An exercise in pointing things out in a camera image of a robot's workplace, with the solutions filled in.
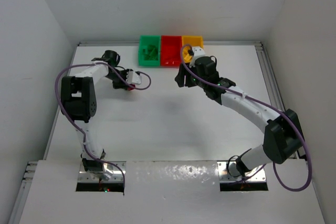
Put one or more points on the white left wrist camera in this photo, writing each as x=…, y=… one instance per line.
x=133, y=78

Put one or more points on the green lego brick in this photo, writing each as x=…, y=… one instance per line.
x=150, y=53

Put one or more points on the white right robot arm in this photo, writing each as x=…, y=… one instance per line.
x=280, y=134

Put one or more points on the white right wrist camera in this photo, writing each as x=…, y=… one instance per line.
x=195, y=53

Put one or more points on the yellow plastic bin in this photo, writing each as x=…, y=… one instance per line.
x=194, y=41

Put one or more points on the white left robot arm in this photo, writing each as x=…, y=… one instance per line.
x=79, y=102

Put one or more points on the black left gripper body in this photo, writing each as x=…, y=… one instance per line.
x=122, y=84

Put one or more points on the aluminium frame rail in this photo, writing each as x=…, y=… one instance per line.
x=269, y=77

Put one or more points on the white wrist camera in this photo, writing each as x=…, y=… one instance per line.
x=133, y=78
x=195, y=53

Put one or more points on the red plastic bin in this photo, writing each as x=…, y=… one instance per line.
x=170, y=51

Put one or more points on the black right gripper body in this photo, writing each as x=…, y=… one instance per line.
x=189, y=76

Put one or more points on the green plastic bin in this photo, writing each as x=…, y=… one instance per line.
x=149, y=40

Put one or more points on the lego brick tower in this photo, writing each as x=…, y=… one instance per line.
x=131, y=87

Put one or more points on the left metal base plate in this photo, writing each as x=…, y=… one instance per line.
x=111, y=172

